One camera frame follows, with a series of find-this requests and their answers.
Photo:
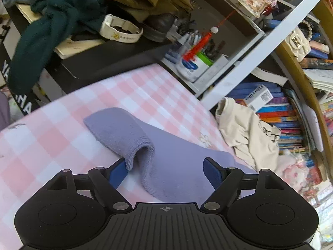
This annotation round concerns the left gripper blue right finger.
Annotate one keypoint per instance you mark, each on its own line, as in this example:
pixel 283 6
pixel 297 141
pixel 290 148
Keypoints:
pixel 225 182

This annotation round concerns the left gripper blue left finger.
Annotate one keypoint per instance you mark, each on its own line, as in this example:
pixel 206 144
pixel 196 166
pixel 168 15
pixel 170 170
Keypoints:
pixel 105 183

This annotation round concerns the purple and pink knit sweater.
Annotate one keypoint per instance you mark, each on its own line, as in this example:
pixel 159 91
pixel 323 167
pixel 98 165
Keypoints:
pixel 171 168

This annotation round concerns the cream canvas tote bag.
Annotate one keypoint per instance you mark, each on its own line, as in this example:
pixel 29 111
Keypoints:
pixel 253 140

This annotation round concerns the white pink plush bunny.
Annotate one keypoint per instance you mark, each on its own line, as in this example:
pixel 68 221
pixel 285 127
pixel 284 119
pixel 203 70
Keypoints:
pixel 292 168

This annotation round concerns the pink checkered cartoon desk mat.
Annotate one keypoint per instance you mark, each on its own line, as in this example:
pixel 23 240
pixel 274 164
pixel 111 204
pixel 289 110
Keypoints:
pixel 54 137

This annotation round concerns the row of colourful books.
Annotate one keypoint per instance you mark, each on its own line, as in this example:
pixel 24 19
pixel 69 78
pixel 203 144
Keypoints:
pixel 284 112

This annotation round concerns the white boxed book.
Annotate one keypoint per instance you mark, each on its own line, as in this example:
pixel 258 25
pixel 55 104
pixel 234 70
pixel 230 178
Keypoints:
pixel 258 98

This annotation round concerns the white lotion bottle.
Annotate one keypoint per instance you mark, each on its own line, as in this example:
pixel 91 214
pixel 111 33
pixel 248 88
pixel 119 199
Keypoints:
pixel 191 70

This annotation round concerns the white wrist watch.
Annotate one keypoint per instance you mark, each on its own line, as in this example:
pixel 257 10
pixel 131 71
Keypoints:
pixel 116 29

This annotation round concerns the white quilted purse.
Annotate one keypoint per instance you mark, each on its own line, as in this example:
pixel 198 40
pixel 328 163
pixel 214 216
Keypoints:
pixel 298 44

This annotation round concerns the dark green garment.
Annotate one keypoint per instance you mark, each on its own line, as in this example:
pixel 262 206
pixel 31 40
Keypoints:
pixel 60 19

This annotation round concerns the white bookshelf frame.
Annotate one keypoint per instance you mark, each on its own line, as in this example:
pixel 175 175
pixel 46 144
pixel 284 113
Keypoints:
pixel 226 73

